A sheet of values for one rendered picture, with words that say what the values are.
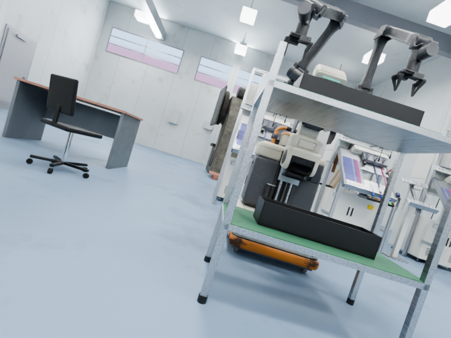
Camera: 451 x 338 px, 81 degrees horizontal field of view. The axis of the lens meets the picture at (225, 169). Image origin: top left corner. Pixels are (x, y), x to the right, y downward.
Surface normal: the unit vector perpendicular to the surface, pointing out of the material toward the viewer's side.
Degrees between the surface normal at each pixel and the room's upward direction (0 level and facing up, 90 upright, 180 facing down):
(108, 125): 90
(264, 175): 90
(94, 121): 90
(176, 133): 90
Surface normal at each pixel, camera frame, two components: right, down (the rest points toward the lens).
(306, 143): -0.04, 0.18
